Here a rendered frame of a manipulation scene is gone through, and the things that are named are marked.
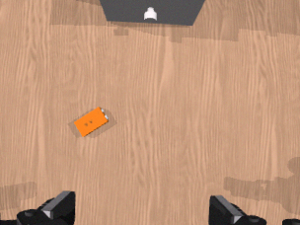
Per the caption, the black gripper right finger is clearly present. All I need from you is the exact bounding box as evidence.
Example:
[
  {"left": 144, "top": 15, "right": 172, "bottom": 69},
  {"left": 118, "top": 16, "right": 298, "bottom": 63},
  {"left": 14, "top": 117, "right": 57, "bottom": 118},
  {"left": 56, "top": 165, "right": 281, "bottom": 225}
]
[{"left": 208, "top": 195, "right": 300, "bottom": 225}]

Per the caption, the grey drawer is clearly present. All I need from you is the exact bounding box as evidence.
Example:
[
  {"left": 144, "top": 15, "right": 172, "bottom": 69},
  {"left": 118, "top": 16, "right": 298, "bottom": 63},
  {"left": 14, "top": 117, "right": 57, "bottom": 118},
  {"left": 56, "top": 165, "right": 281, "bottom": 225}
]
[{"left": 100, "top": 0, "right": 205, "bottom": 26}]

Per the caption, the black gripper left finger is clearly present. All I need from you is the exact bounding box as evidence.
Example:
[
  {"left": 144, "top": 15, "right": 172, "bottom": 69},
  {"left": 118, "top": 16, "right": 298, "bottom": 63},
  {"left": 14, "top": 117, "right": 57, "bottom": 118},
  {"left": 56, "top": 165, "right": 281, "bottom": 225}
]
[{"left": 0, "top": 190, "right": 76, "bottom": 225}]

